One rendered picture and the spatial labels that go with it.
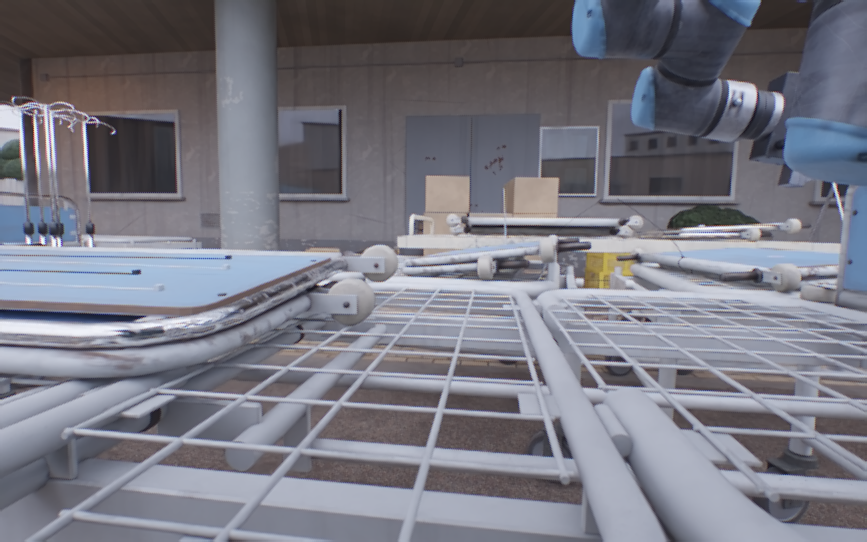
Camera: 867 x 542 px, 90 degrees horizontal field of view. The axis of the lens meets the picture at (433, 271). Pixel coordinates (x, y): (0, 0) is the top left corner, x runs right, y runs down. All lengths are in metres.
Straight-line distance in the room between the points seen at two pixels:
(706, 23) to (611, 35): 0.12
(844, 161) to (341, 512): 0.40
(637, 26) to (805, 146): 0.36
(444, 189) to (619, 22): 3.33
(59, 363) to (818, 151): 0.58
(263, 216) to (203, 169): 3.07
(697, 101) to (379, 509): 0.72
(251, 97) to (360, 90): 2.32
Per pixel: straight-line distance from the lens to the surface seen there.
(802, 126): 0.42
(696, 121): 0.83
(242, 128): 4.98
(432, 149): 6.50
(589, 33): 0.70
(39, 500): 0.44
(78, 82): 9.47
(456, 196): 3.95
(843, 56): 0.42
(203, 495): 0.35
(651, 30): 0.72
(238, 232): 4.90
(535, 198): 4.04
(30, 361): 0.48
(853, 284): 1.11
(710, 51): 0.78
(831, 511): 1.45
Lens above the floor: 0.63
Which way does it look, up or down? 5 degrees down
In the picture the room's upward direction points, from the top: 1 degrees clockwise
